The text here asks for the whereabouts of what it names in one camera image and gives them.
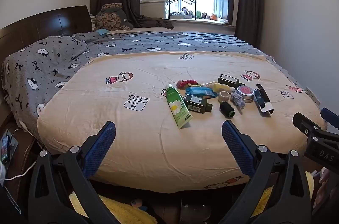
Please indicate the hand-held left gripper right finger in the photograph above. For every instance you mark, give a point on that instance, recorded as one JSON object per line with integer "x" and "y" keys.
{"x": 235, "y": 144}

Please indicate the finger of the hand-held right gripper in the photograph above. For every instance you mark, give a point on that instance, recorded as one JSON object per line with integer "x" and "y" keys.
{"x": 304, "y": 122}
{"x": 329, "y": 116}

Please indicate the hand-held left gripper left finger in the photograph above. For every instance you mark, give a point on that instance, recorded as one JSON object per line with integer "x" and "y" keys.
{"x": 102, "y": 144}

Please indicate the yellow lotion bottle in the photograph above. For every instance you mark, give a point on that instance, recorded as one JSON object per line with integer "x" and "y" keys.
{"x": 223, "y": 87}

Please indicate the pink yellow pipe-cleaner wreath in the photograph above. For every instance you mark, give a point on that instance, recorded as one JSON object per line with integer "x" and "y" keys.
{"x": 183, "y": 83}

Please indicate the person's right hand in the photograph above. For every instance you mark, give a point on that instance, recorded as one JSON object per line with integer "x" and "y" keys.
{"x": 324, "y": 187}

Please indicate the beige cartoon print bed sheet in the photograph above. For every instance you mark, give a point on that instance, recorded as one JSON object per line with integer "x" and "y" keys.
{"x": 127, "y": 134}

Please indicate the black thread spool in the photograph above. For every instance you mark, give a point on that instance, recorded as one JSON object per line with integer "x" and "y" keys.
{"x": 227, "y": 109}

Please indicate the grey blue scrunchie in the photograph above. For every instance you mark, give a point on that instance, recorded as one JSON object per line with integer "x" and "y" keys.
{"x": 237, "y": 100}

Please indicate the beige tape roll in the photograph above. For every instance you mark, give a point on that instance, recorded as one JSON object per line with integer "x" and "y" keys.
{"x": 223, "y": 97}

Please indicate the black white flat package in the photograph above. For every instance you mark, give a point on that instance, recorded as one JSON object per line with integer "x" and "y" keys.
{"x": 261, "y": 99}

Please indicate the round tin with red lid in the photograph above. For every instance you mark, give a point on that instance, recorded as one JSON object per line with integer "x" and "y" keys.
{"x": 246, "y": 91}

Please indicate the dark green labelled bottle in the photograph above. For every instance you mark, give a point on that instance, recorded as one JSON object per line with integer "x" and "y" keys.
{"x": 229, "y": 79}
{"x": 196, "y": 102}

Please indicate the blue wipes packet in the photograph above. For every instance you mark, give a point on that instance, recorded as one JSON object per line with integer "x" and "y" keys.
{"x": 202, "y": 92}

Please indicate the blue pink slipper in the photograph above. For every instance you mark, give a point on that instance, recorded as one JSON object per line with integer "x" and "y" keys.
{"x": 135, "y": 204}

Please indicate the green daisy print tube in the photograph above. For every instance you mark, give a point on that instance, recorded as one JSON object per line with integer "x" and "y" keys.
{"x": 177, "y": 107}

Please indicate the yellow fluffy robe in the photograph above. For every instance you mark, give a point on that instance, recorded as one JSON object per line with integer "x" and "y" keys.
{"x": 119, "y": 212}

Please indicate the brown nightstand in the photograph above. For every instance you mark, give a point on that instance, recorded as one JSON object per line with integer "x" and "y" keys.
{"x": 22, "y": 155}

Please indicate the smartphone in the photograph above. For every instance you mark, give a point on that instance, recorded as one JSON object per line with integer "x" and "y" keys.
{"x": 5, "y": 147}

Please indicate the grey cartoon print blanket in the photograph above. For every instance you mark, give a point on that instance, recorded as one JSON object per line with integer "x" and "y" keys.
{"x": 47, "y": 65}

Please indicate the light blue cloth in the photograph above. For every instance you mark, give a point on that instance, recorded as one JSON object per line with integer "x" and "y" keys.
{"x": 102, "y": 32}

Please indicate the brown bear print pillow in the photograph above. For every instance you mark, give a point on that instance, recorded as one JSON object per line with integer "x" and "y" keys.
{"x": 112, "y": 17}

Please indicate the orange plush toy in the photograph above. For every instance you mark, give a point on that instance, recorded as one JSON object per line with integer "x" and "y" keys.
{"x": 214, "y": 17}

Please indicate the dark wooden headboard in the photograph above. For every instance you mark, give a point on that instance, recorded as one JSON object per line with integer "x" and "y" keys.
{"x": 39, "y": 25}

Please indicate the green plush toy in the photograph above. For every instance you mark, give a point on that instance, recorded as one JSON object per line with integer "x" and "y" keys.
{"x": 198, "y": 14}

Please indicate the monkey plush toy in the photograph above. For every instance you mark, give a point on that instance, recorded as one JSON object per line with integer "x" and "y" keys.
{"x": 184, "y": 11}

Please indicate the wall socket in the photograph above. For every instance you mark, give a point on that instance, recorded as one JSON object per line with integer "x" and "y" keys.
{"x": 312, "y": 95}

